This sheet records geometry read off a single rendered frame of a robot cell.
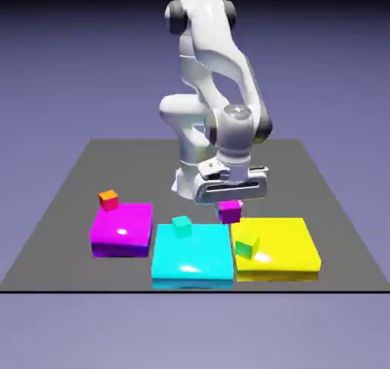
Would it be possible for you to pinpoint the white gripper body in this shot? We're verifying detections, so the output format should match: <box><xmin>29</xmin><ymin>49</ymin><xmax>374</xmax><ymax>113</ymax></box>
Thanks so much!
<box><xmin>193</xmin><ymin>165</ymin><xmax>270</xmax><ymax>206</ymax></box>

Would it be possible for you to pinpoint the small magenta cube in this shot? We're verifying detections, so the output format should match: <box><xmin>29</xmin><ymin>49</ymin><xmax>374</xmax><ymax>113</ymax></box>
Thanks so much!
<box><xmin>217</xmin><ymin>200</ymin><xmax>244</xmax><ymax>225</ymax></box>

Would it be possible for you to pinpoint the small green cube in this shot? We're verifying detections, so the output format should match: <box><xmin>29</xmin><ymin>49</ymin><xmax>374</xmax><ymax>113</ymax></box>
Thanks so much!
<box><xmin>234</xmin><ymin>236</ymin><xmax>261</xmax><ymax>259</ymax></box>

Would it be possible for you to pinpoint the small teal cube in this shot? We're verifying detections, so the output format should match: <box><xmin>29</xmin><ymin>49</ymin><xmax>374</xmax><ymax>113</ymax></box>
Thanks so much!
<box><xmin>171</xmin><ymin>215</ymin><xmax>193</xmax><ymax>239</ymax></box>

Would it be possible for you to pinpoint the small red cube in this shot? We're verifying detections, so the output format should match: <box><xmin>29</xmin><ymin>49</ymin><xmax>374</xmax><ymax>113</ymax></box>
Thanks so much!
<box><xmin>97</xmin><ymin>189</ymin><xmax>120</xmax><ymax>213</ymax></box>

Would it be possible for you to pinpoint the large yellow box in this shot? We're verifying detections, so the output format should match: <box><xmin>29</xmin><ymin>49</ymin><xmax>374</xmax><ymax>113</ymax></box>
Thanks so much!
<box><xmin>230</xmin><ymin>217</ymin><xmax>323</xmax><ymax>283</ymax></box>

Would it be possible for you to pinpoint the large cyan box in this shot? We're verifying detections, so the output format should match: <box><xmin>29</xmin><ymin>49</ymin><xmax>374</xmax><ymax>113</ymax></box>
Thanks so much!
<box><xmin>151</xmin><ymin>223</ymin><xmax>235</xmax><ymax>290</ymax></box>

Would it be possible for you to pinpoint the large magenta box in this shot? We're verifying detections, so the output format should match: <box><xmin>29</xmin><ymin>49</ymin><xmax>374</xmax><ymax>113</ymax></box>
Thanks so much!
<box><xmin>89</xmin><ymin>202</ymin><xmax>154</xmax><ymax>258</ymax></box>

